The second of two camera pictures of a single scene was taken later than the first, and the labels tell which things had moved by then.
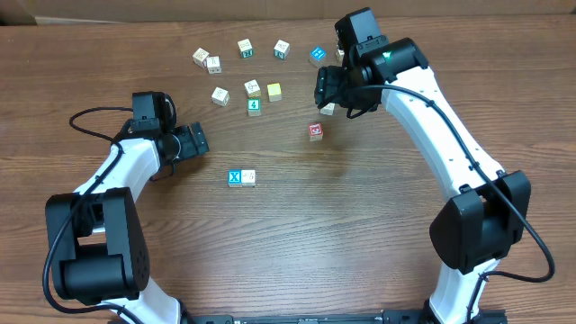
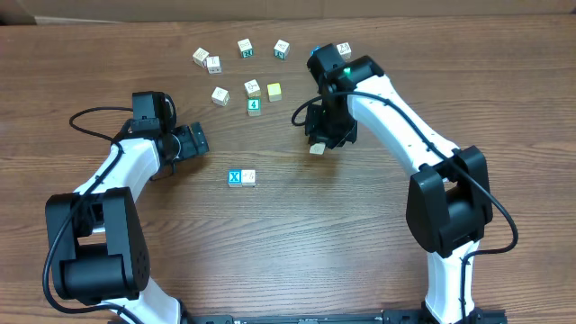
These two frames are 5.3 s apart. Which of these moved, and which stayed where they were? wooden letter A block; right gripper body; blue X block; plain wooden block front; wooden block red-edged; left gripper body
Moved: wooden letter A block; right gripper body
Stayed: wooden block red-edged; plain wooden block front; blue X block; left gripper body
